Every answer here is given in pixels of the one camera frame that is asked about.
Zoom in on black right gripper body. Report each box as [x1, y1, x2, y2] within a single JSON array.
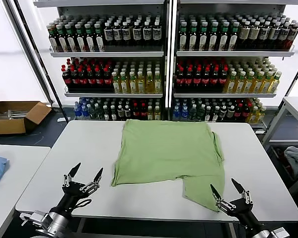
[[228, 197, 264, 230]]

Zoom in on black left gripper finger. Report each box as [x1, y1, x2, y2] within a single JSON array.
[[79, 167, 104, 192], [63, 162, 82, 188]]

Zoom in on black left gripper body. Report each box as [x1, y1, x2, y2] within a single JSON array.
[[49, 182, 100, 216]]

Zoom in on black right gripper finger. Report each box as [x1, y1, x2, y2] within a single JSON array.
[[210, 183, 233, 211], [231, 178, 253, 205]]

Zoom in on green polo shirt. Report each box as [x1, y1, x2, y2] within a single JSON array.
[[110, 119, 226, 213]]

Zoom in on black storage bin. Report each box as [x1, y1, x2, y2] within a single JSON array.
[[270, 144, 298, 185]]

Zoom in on wrapped metal bars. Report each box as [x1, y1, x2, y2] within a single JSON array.
[[3, 108, 35, 120]]

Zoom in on brown cardboard box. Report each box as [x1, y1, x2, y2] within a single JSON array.
[[0, 87, 53, 135]]

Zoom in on black slanted pole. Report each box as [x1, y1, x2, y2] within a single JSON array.
[[12, 0, 69, 122], [278, 49, 298, 112]]

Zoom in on grey metal shelf rack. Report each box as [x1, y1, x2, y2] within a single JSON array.
[[33, 0, 170, 122], [172, 0, 297, 132]]

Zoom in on dark tea bottle green label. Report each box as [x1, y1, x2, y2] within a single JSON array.
[[198, 21, 210, 51], [94, 22, 106, 52], [178, 21, 189, 51], [85, 22, 97, 53], [66, 23, 78, 53], [57, 23, 69, 53], [218, 21, 230, 51], [75, 23, 87, 53], [188, 21, 199, 51], [227, 21, 241, 51], [208, 21, 220, 51], [48, 24, 60, 53]]

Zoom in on dark bottle white blue label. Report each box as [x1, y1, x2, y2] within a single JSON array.
[[258, 21, 272, 50], [277, 22, 292, 50], [113, 22, 123, 48], [132, 21, 143, 48], [152, 21, 162, 48], [121, 21, 132, 48], [103, 22, 114, 48], [142, 21, 153, 48], [267, 22, 282, 50]]

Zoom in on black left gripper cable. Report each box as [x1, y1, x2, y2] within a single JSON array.
[[76, 198, 93, 208]]

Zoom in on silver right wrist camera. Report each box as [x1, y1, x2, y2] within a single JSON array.
[[272, 227, 289, 238]]

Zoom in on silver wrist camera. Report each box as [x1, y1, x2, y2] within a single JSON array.
[[19, 210, 44, 228], [272, 227, 289, 238]]

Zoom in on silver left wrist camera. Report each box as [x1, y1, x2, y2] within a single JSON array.
[[19, 210, 44, 228]]

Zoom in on grey side table frame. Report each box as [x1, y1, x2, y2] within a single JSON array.
[[262, 96, 298, 196]]

